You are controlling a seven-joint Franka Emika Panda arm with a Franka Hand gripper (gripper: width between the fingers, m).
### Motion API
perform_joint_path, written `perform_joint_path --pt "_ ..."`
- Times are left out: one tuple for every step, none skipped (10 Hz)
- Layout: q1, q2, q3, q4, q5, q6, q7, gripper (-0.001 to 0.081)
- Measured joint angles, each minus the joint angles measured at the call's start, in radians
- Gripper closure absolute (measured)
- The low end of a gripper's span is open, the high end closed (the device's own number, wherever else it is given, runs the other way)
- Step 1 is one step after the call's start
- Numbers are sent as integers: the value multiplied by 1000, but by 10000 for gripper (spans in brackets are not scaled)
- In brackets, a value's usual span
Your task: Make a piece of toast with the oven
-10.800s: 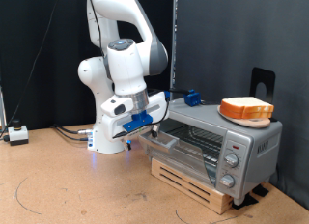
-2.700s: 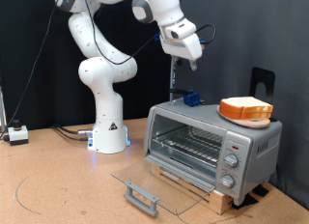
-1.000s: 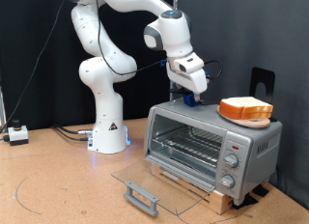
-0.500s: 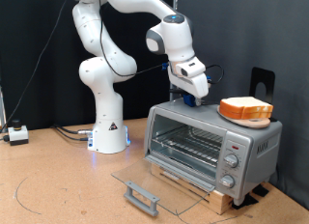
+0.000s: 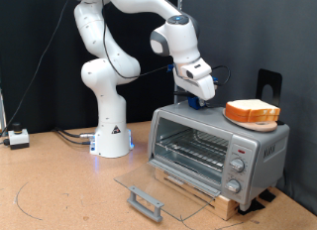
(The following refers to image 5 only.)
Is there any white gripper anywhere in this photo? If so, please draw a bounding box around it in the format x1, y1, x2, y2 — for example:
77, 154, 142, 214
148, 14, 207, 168
172, 57, 217, 102

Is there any black spatula with blue block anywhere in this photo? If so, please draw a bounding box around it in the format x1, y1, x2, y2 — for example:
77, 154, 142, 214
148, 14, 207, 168
173, 90, 212, 111

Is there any silver oven temperature knob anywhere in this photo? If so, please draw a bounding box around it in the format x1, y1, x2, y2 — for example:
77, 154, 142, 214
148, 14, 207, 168
230, 158, 246, 173

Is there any silver toaster oven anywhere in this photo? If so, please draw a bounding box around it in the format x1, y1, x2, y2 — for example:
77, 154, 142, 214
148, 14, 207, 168
147, 100, 291, 212

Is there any silver oven timer knob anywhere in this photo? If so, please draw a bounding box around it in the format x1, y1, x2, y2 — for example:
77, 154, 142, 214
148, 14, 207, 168
225, 178, 242, 194

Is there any black metal bookend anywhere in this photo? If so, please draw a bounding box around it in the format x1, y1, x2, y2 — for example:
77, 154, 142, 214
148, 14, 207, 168
256, 68, 285, 126

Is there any round pinkish wooden plate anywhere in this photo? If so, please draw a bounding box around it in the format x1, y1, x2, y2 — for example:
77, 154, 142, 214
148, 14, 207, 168
222, 107, 278, 133

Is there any vertical metal pole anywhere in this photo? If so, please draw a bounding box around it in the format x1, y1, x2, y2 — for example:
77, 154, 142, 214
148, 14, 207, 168
173, 0, 183, 104

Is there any wooden pallet base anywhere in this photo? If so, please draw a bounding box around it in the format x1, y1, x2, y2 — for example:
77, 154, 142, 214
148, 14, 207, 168
154, 167, 241, 222

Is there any black tape patch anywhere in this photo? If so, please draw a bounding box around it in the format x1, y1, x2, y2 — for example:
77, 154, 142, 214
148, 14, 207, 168
258, 188, 277, 203

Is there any emergency stop button box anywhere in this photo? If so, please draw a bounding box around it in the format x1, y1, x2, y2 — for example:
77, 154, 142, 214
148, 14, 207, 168
8, 122, 30, 151

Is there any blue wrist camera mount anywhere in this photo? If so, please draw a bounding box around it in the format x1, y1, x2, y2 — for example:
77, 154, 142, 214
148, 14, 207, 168
211, 75, 220, 92

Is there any black camera cable on arm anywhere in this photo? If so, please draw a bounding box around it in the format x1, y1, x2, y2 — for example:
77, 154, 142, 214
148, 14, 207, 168
100, 0, 232, 88

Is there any wire oven rack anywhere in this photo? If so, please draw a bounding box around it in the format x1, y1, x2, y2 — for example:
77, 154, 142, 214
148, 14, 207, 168
155, 127, 230, 173

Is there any cable with silver connector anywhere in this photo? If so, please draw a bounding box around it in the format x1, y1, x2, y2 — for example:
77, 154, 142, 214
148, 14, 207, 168
53, 127, 96, 139

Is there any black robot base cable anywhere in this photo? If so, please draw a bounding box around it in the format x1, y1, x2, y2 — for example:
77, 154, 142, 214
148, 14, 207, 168
55, 130, 93, 146

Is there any thin black hanging cable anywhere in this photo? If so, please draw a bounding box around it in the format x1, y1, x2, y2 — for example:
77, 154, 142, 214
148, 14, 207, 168
0, 0, 72, 146

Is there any metal frame leg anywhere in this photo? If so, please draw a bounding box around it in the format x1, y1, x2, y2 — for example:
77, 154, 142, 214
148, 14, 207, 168
0, 87, 8, 136

